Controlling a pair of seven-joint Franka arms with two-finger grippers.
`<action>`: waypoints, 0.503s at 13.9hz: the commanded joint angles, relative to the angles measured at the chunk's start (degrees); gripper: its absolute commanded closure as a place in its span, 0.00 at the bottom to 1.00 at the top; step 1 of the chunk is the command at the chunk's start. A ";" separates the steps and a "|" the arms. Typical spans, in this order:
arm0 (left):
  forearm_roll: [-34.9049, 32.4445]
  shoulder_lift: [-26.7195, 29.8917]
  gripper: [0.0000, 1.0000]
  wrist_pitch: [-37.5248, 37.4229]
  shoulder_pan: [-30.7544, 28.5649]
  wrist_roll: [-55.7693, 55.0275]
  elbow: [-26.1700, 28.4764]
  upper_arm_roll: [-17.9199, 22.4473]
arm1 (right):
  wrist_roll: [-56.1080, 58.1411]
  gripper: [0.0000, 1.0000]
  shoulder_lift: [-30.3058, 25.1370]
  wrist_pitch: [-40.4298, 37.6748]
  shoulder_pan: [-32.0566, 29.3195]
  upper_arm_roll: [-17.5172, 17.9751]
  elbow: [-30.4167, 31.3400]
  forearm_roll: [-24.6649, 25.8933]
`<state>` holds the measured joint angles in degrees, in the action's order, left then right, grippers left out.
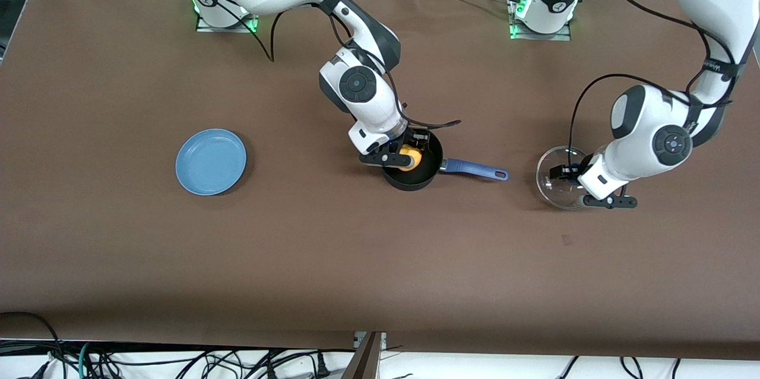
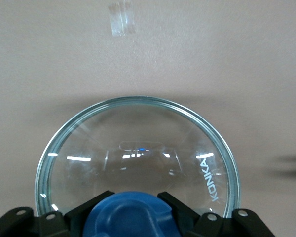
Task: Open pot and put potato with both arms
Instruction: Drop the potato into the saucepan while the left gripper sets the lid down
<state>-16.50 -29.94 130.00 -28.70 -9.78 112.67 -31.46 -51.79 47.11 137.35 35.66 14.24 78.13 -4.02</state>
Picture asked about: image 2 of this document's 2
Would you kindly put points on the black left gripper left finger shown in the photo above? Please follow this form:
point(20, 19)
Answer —
point(74, 222)

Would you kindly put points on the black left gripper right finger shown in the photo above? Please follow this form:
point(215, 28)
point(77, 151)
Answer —
point(187, 222)

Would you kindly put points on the glass lid with blue knob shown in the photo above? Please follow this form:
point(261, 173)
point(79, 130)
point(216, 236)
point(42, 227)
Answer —
point(133, 217)

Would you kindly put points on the brown table cover sheet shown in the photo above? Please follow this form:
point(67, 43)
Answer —
point(39, 61)

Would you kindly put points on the clear tape patch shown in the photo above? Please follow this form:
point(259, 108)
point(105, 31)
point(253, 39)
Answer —
point(122, 19)

